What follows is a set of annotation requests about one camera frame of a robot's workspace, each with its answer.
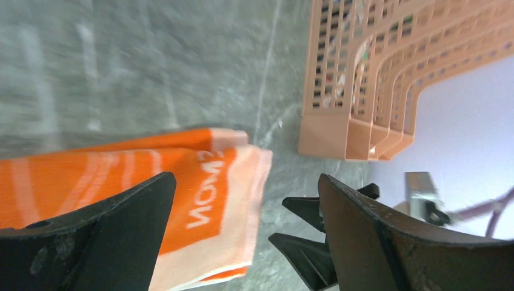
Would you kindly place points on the orange and cream towel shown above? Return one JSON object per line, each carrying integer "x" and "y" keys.
{"x": 211, "y": 233}

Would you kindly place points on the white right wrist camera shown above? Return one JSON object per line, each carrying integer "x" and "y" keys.
{"x": 423, "y": 199}

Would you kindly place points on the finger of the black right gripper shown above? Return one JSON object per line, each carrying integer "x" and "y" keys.
{"x": 308, "y": 208}
{"x": 310, "y": 259}

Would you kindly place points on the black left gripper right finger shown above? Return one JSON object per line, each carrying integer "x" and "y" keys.
{"x": 375, "y": 247}

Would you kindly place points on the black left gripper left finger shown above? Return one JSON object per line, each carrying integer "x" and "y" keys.
{"x": 112, "y": 244}

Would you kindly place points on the pink plastic file organizer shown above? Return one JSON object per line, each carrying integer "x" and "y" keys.
{"x": 368, "y": 62}

